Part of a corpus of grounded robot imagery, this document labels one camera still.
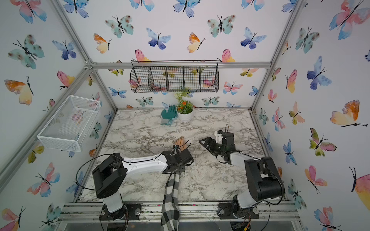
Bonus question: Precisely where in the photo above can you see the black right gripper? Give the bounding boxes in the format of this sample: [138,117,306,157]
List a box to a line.
[199,137,226,156]

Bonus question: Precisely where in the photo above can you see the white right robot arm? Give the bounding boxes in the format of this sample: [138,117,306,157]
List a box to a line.
[199,131,285,211]

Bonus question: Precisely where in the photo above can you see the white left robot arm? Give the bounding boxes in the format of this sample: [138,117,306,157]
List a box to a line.
[92,148,194,214]

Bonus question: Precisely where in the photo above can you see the mannequin hand with long nails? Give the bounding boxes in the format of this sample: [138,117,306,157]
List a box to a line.
[174,136,188,152]

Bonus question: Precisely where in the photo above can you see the white flower pot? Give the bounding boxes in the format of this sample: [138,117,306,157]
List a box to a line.
[177,111,194,123]

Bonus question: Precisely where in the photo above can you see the green artificial plant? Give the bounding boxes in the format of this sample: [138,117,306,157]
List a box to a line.
[175,89,194,115]

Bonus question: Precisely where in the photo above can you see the teal hand-shaped holder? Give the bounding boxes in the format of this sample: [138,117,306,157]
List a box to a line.
[161,105,177,126]

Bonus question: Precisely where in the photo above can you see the black white checkered sleeve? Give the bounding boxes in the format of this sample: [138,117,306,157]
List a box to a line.
[161,173,181,231]

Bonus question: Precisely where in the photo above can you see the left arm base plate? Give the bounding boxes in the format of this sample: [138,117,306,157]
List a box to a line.
[99,204,142,221]

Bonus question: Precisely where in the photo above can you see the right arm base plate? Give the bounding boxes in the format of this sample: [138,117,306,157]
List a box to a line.
[216,202,259,219]

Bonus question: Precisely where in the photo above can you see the black wire wall basket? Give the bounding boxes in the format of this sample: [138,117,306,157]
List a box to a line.
[129,60,219,93]

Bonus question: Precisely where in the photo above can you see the white mesh wall basket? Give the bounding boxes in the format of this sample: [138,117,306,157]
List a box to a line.
[37,95,101,152]

